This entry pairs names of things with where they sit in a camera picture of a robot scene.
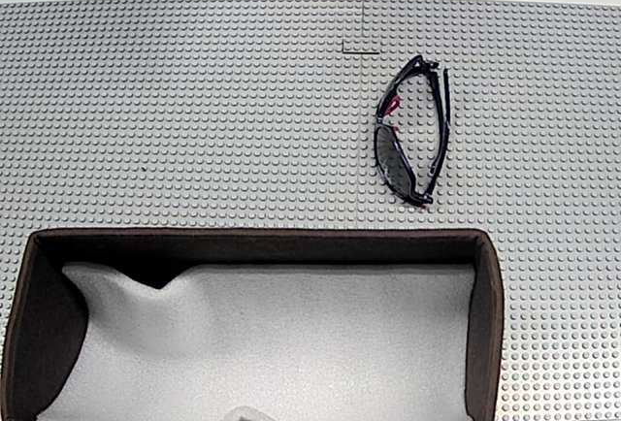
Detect black sunglasses with red accents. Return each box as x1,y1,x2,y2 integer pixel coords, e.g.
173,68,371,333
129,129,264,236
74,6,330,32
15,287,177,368
374,54,452,210

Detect white foam sheet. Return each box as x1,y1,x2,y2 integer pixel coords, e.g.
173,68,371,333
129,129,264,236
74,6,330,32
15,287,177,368
36,261,476,421

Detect brown fabric bin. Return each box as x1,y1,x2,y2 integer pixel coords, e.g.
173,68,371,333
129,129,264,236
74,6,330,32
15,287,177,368
0,227,506,421

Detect grey studded baseplate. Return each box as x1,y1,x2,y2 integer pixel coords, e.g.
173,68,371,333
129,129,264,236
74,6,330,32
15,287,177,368
0,0,366,421
357,0,621,421

